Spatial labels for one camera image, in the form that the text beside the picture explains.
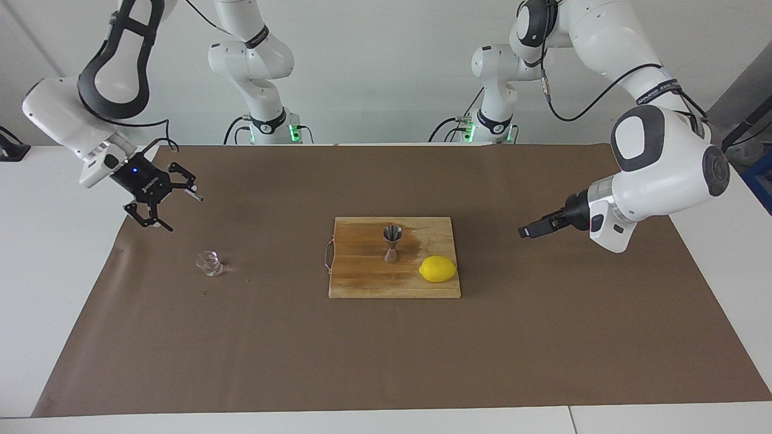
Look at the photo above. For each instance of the blue box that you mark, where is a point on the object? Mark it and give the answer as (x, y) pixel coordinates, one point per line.
(761, 181)

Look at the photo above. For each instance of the black table clamp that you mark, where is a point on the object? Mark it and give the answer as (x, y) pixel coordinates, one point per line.
(12, 150)

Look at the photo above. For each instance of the steel jigger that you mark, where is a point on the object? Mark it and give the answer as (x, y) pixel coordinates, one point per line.
(392, 232)

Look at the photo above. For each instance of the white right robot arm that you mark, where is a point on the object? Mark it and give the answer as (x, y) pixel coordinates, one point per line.
(54, 114)

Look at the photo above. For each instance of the black stand pole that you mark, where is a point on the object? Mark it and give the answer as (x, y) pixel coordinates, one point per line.
(748, 120)

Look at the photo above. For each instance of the yellow lemon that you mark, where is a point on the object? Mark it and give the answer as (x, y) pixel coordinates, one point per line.
(438, 269)

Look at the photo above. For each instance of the small clear glass cup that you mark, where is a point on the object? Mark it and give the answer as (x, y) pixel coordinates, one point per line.
(210, 263)

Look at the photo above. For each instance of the wooden cutting board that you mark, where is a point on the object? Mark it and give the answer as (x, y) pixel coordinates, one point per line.
(362, 271)

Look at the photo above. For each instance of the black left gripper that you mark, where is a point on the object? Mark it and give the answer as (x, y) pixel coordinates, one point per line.
(580, 211)

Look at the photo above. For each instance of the brown table mat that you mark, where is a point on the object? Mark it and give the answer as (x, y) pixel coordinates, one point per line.
(386, 349)

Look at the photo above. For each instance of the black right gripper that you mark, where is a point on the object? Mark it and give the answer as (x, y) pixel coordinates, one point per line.
(145, 181)

